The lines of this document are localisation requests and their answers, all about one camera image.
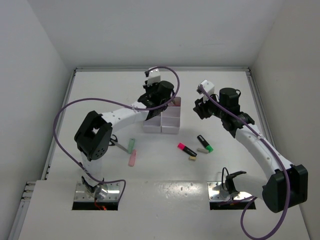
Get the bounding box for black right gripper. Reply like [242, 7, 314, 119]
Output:
[193, 91, 226, 120]

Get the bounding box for green black highlighter marker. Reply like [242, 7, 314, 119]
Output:
[197, 135, 214, 153]

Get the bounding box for pink black highlighter marker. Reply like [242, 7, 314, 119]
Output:
[177, 142, 197, 157]

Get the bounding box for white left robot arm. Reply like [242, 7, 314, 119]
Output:
[74, 80, 175, 194]

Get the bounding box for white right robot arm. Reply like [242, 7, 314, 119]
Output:
[196, 83, 308, 213]

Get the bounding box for white divided organiser left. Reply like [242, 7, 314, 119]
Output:
[142, 116, 161, 133]

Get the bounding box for green correction tape case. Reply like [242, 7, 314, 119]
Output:
[127, 138, 135, 154]

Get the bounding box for pink correction tape case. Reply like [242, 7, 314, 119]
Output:
[128, 149, 137, 167]

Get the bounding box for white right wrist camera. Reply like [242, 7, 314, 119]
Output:
[196, 79, 215, 103]

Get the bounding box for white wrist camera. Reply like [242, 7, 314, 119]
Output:
[144, 68, 161, 87]
[196, 79, 215, 103]

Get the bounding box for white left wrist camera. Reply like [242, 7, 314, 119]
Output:
[144, 68, 161, 87]

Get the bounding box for black handled scissors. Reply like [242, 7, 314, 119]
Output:
[108, 134, 128, 153]

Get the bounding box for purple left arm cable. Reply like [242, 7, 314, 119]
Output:
[53, 66, 181, 198]

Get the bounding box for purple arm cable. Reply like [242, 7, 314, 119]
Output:
[53, 66, 181, 198]
[199, 84, 292, 240]

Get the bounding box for aluminium frame rail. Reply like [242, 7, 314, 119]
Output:
[245, 68, 276, 147]

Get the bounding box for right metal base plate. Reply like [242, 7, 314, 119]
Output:
[207, 181, 252, 202]

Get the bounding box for metal base plate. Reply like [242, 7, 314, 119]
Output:
[207, 181, 252, 202]
[73, 182, 123, 203]

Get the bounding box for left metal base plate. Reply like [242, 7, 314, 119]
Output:
[73, 182, 123, 203]

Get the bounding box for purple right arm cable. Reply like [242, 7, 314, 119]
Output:
[199, 84, 292, 240]

